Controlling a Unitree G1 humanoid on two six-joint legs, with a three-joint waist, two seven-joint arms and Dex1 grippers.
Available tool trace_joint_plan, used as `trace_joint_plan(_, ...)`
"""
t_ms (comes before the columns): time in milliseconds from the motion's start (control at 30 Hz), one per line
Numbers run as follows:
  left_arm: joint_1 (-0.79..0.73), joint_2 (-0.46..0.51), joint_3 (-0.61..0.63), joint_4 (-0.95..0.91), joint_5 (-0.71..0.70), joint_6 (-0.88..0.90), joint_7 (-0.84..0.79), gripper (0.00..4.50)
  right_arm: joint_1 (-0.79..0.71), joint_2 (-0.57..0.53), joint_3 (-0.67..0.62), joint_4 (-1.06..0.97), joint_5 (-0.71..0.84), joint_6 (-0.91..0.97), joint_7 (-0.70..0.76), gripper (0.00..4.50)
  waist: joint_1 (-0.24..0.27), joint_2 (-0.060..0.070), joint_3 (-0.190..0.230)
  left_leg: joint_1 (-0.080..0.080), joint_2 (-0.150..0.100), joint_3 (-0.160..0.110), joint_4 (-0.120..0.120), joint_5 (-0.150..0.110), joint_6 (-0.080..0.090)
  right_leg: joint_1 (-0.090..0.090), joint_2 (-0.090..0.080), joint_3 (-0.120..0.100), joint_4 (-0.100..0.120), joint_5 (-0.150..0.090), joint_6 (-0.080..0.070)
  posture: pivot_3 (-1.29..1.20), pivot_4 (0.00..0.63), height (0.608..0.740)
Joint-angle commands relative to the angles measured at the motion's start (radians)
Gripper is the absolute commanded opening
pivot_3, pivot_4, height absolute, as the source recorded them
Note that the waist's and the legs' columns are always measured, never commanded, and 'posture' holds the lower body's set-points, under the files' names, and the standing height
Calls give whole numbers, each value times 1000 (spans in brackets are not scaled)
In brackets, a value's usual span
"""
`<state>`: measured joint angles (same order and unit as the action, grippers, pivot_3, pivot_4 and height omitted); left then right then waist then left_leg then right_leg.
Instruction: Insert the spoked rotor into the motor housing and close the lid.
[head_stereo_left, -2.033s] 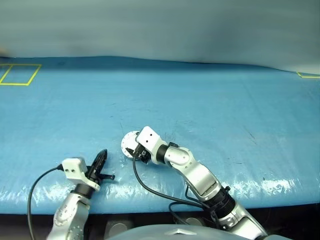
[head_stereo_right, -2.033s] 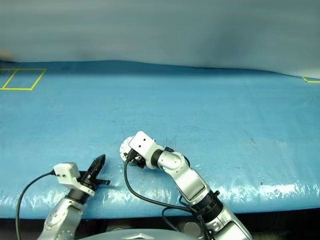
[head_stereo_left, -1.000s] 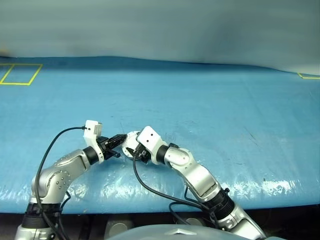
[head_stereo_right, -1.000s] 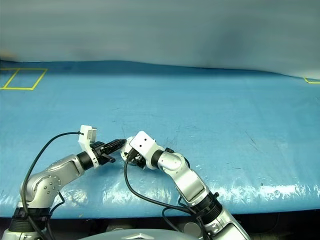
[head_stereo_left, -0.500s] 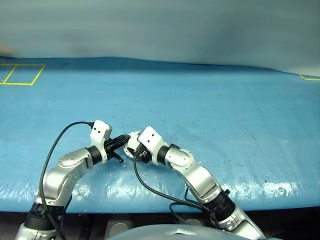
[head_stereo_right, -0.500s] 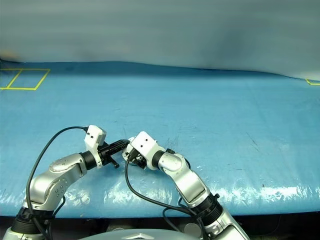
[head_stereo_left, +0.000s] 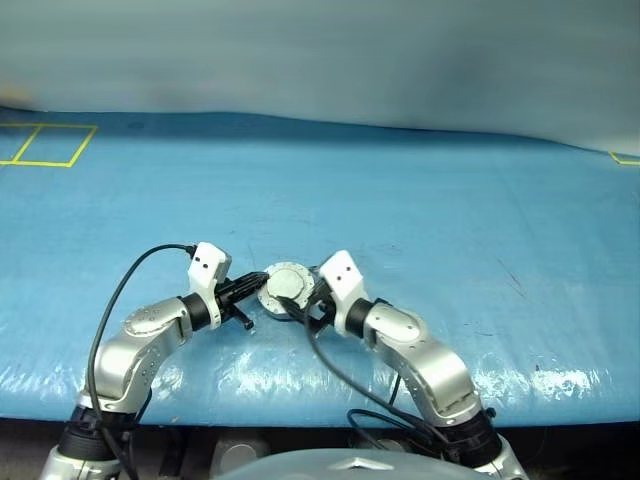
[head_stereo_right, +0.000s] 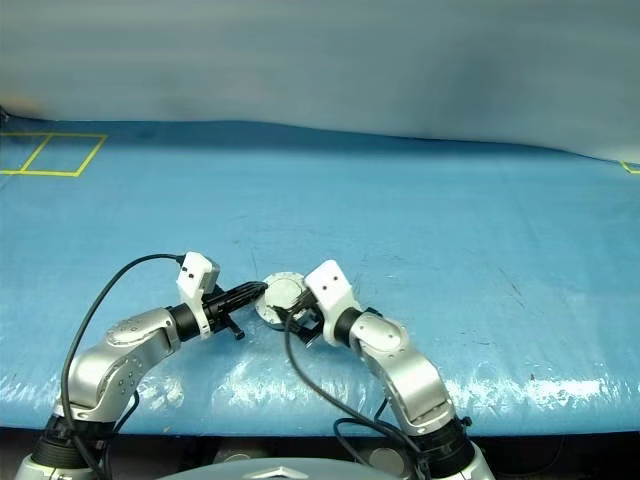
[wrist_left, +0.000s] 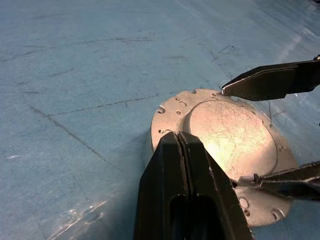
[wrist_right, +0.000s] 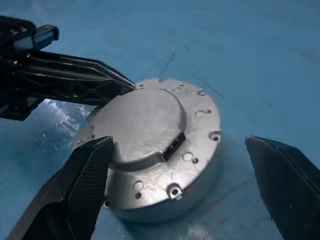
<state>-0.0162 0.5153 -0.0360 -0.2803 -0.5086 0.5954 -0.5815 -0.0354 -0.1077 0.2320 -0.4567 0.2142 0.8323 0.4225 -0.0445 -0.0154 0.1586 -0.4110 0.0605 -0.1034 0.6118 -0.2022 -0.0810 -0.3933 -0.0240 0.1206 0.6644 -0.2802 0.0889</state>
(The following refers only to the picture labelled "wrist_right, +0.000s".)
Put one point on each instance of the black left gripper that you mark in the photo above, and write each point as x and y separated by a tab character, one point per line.
15	75

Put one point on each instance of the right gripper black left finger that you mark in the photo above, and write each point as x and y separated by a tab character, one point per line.
75	190

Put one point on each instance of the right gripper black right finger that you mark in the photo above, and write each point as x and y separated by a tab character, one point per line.
287	180

